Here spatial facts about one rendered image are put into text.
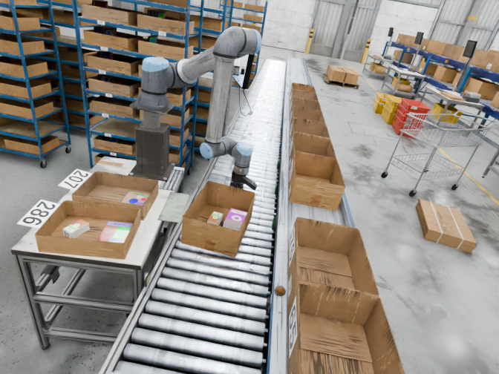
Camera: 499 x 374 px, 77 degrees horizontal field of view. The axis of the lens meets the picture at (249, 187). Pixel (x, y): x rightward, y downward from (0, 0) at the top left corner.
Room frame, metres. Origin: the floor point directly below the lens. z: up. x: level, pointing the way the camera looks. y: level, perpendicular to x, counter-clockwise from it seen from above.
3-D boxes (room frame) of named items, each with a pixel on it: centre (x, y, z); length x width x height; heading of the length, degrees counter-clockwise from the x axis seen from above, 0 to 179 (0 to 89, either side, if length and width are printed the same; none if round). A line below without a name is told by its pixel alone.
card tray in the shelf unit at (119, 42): (3.01, 1.43, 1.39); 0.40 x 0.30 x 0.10; 86
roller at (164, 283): (0.97, 0.08, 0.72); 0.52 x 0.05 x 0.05; 89
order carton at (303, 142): (2.18, -0.40, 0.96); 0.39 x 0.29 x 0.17; 179
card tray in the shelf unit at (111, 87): (3.01, 1.43, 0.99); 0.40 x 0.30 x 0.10; 87
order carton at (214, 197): (1.40, 0.13, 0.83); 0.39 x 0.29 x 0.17; 172
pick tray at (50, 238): (1.17, 0.71, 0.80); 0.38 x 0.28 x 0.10; 97
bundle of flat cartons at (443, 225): (3.07, -2.22, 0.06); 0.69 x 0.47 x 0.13; 167
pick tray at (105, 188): (1.48, 0.73, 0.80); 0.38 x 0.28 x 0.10; 93
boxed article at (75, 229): (1.16, 0.80, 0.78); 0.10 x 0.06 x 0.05; 158
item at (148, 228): (1.51, 0.75, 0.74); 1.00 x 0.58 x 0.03; 4
